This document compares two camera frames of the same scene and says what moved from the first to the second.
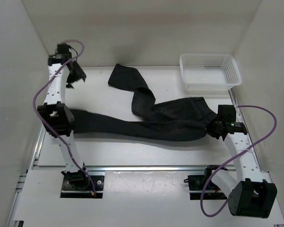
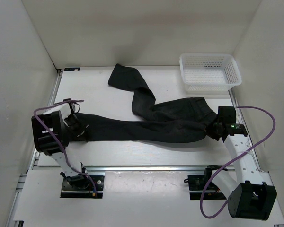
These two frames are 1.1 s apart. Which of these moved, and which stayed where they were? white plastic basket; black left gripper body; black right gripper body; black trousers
Moved: black left gripper body
Stayed: black right gripper body; white plastic basket; black trousers
